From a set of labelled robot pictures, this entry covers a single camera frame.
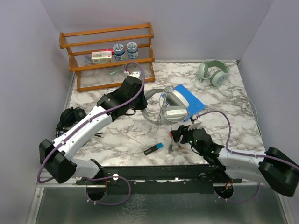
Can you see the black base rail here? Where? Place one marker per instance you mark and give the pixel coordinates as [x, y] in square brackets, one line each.
[158, 179]

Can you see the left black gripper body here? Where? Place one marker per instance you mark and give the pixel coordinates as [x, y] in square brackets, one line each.
[139, 102]

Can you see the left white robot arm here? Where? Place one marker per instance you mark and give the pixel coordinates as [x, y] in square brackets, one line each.
[57, 156]

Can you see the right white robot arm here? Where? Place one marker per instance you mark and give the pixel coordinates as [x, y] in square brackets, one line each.
[271, 167]

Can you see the white red box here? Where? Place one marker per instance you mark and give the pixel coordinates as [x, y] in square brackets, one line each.
[101, 56]

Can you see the grey white headphones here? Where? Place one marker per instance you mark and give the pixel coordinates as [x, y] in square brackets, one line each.
[172, 110]

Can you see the wooden shelf rack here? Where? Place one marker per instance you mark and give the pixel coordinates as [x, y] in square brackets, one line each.
[94, 76]

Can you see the white stick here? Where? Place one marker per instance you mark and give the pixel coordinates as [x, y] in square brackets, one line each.
[135, 139]

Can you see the black blue headphones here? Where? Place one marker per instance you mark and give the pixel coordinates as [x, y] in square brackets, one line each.
[68, 118]

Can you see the blue white jar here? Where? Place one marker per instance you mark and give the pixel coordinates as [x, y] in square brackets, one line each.
[119, 52]
[132, 50]

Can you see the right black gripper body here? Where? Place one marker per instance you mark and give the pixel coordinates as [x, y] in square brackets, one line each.
[188, 137]

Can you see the right blue white jar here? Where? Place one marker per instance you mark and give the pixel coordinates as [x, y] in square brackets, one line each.
[132, 50]

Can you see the blue notebook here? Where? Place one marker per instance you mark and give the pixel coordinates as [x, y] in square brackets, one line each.
[195, 105]

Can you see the blue black highlighter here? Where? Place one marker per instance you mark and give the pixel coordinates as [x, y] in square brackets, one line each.
[153, 149]

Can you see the mint green headphones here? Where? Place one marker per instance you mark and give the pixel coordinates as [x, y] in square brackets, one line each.
[213, 70]

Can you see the left blue white jar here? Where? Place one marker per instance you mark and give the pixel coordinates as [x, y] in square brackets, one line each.
[119, 52]

